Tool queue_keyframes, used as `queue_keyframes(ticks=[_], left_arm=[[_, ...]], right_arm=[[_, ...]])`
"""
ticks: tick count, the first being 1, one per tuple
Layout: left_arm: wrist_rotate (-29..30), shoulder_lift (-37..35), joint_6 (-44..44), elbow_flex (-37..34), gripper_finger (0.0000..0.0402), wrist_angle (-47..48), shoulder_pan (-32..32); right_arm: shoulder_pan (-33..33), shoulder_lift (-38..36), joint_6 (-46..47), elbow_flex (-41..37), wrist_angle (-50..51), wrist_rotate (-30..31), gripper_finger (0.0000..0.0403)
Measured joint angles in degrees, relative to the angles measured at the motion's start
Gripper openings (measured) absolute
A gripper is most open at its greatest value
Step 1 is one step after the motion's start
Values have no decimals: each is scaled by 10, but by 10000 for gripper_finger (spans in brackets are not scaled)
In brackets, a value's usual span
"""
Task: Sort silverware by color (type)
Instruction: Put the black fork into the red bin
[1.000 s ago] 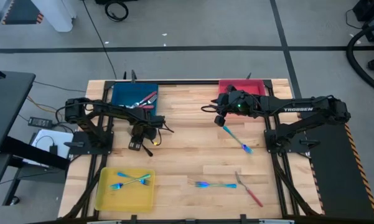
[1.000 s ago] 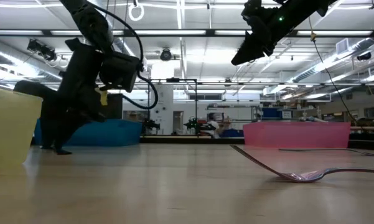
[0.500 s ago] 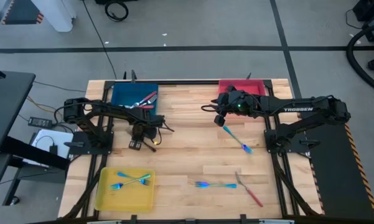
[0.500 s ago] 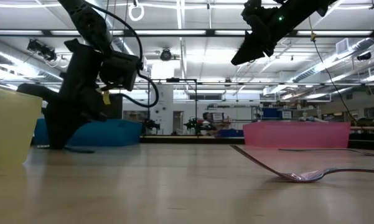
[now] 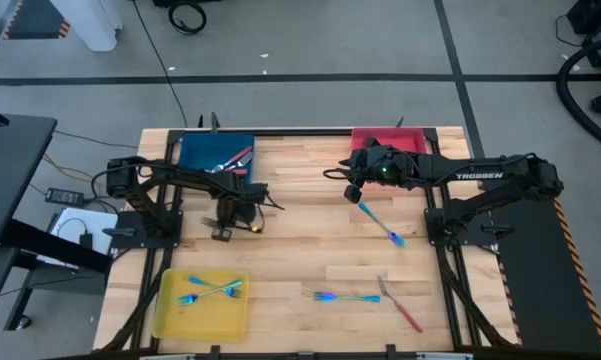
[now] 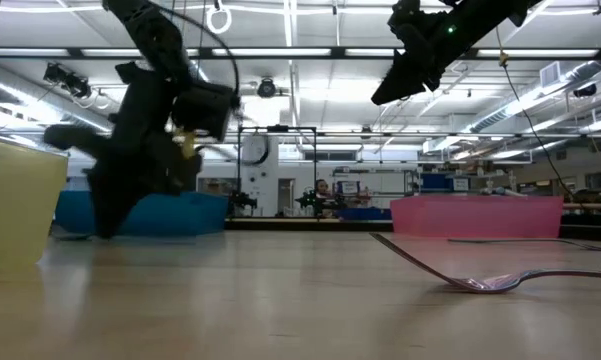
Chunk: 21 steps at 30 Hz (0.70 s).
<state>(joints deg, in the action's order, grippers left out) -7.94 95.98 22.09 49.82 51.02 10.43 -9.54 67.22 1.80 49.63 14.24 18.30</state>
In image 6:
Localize black ceiling track fixture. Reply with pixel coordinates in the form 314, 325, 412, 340
42, 62, 94, 100

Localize white pillar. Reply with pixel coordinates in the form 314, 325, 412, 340
240, 135, 281, 217

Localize white hanging ring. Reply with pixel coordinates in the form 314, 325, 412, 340
205, 3, 234, 35

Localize small black ceiling device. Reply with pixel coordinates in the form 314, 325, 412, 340
572, 82, 599, 99

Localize blue storage bins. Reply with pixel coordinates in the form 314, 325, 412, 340
419, 172, 472, 194

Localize blue plastic bin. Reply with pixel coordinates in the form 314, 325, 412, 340
54, 191, 229, 236

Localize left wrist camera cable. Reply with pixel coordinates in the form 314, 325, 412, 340
168, 3, 242, 97

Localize overhead beam with light strips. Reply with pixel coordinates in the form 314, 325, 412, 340
0, 46, 601, 62

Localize yellow plastic bin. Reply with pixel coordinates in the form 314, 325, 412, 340
0, 137, 69, 274

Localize black round ceiling fixture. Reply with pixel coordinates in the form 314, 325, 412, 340
256, 76, 278, 99

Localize black gantry frame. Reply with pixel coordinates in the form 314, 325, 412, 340
236, 124, 319, 217

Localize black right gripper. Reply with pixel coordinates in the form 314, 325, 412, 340
370, 14, 476, 105

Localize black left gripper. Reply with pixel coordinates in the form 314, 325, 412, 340
43, 62, 204, 241

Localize pink-red plastic bin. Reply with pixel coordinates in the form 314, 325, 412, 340
389, 195, 565, 239

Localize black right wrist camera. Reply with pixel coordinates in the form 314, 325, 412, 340
387, 0, 431, 39

